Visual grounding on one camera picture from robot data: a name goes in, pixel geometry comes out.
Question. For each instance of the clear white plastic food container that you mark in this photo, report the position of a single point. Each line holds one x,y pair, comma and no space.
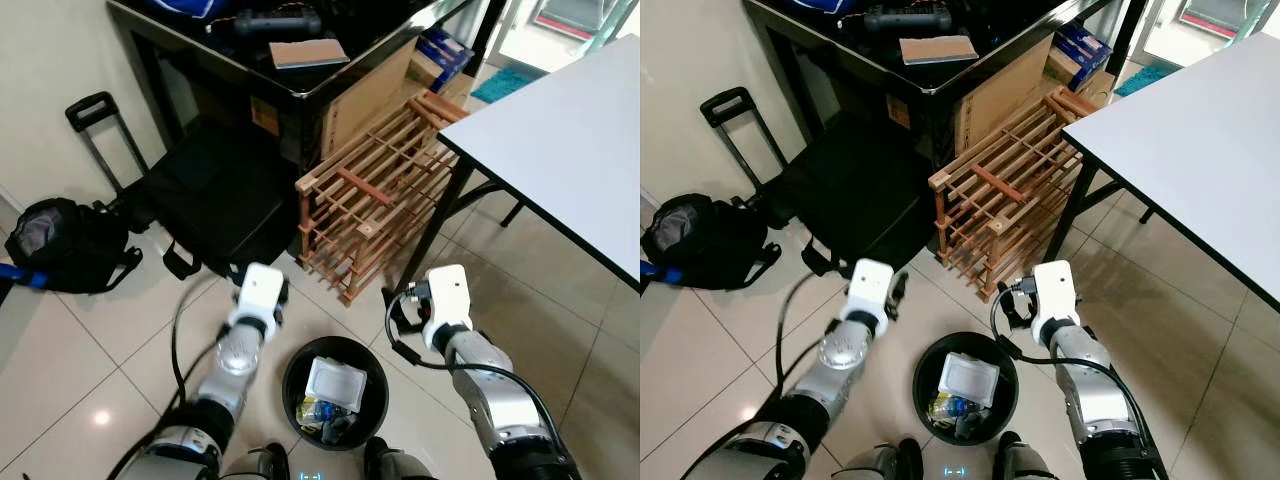
335,383
967,378

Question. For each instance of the right robot leg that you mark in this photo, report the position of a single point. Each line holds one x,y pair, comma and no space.
395,462
1020,460

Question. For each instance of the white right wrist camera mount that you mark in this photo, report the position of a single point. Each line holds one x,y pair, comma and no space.
448,300
1056,295

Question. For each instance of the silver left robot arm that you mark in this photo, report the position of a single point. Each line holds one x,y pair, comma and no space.
235,360
840,360

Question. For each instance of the robot leg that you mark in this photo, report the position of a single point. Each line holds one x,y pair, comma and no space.
395,462
1020,460
885,463
258,465

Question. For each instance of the black electronic device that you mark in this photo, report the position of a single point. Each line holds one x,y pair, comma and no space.
278,22
908,19

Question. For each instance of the blue plastic bag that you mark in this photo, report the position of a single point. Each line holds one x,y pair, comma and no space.
820,4
190,6

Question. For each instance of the white folding table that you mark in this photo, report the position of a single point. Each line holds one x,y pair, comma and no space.
1190,150
560,140

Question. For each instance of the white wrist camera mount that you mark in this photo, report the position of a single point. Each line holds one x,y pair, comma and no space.
448,300
1056,295
260,292
868,285

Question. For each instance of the black glass table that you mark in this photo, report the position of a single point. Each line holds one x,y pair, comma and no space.
850,55
220,60

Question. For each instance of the left robot leg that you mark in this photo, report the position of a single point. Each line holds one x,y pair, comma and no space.
885,463
258,465

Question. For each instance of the teal floor mat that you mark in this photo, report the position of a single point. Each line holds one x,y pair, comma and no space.
1145,80
505,85

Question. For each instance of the blue yellow crumpled wrapper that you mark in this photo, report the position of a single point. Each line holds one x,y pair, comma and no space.
318,412
948,410

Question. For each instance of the wooden slatted rack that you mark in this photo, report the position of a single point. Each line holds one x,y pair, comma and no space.
1005,190
375,190

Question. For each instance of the flat brown cardboard packet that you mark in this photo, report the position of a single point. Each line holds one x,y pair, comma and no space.
310,53
938,49

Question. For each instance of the blue printed carton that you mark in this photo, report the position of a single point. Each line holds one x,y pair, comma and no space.
445,52
1085,47

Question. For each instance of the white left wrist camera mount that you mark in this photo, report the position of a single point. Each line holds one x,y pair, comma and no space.
260,292
868,285

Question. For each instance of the black backpack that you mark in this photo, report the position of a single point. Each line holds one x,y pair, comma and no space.
70,245
705,245

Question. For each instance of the black round rubbish bin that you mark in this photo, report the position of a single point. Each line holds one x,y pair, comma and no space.
1000,400
365,400

